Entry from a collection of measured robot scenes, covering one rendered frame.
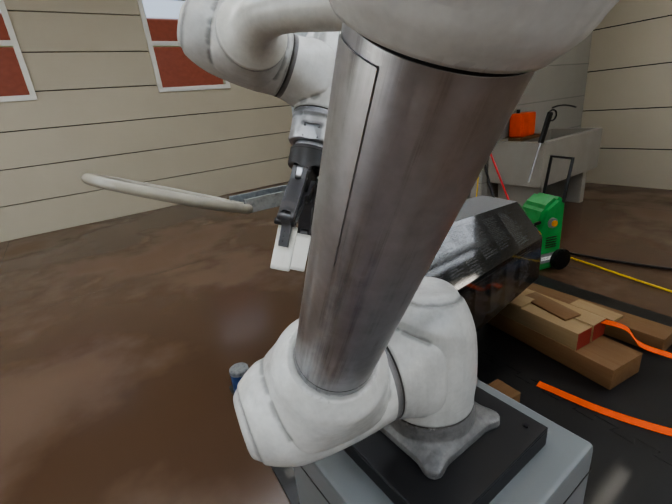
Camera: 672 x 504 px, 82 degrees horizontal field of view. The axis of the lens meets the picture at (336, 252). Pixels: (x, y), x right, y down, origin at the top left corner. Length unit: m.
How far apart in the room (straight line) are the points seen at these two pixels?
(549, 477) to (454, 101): 0.68
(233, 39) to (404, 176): 0.44
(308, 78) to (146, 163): 6.80
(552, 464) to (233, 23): 0.83
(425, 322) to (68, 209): 7.00
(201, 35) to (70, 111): 6.68
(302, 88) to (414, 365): 0.46
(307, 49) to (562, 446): 0.79
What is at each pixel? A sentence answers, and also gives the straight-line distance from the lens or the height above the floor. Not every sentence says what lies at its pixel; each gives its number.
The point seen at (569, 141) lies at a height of 0.80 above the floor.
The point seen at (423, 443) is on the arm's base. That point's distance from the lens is 0.71.
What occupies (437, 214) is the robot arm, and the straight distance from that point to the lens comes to 0.24.
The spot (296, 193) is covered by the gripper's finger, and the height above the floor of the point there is 1.27.
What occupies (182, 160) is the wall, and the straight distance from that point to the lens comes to 7.52.
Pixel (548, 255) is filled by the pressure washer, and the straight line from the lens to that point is 3.47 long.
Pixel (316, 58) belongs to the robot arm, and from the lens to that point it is 0.68.
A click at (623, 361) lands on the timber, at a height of 0.13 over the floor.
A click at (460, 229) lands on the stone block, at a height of 0.79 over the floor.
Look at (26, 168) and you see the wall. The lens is 7.30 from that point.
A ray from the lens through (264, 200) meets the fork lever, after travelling 1.39.
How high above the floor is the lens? 1.39
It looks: 21 degrees down
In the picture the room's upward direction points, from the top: 6 degrees counter-clockwise
